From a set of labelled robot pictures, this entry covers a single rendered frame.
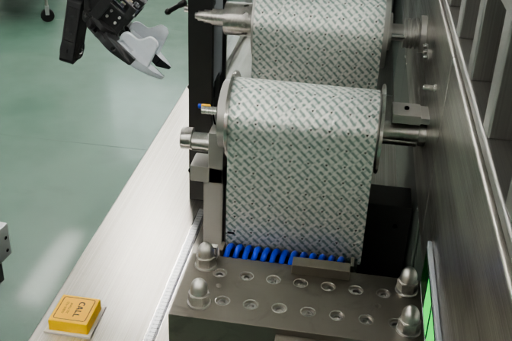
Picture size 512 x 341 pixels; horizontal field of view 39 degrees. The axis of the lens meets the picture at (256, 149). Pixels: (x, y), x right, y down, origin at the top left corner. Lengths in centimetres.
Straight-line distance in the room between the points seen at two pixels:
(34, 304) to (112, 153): 118
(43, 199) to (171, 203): 184
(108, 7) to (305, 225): 48
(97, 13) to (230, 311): 50
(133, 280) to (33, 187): 215
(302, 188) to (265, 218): 9
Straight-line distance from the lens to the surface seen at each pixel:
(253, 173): 119
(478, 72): 87
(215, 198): 132
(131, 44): 117
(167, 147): 186
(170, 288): 139
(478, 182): 72
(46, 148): 386
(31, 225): 325
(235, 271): 121
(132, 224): 156
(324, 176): 118
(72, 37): 121
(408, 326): 112
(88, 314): 131
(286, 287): 119
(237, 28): 140
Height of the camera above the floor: 177
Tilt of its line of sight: 28 degrees down
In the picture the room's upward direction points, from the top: 2 degrees clockwise
